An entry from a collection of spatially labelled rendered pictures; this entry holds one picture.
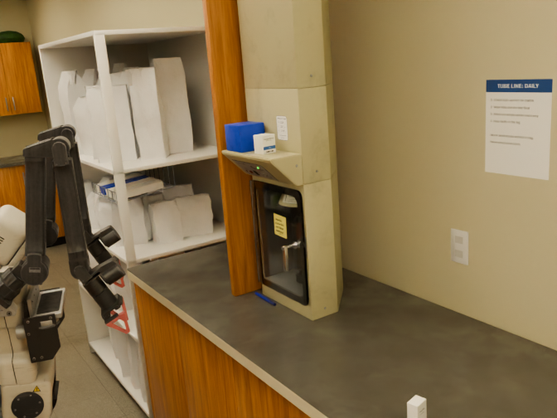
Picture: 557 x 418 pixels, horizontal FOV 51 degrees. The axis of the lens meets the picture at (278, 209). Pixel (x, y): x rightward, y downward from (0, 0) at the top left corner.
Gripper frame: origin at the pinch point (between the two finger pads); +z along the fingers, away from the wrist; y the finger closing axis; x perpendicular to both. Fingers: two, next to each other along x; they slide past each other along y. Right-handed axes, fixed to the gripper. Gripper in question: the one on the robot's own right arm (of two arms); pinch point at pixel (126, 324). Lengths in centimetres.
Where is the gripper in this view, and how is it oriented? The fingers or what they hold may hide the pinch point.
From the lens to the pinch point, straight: 203.6
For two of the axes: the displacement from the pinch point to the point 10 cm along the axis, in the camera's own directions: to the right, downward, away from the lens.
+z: 5.0, 8.0, 3.4
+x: -8.2, 5.6, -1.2
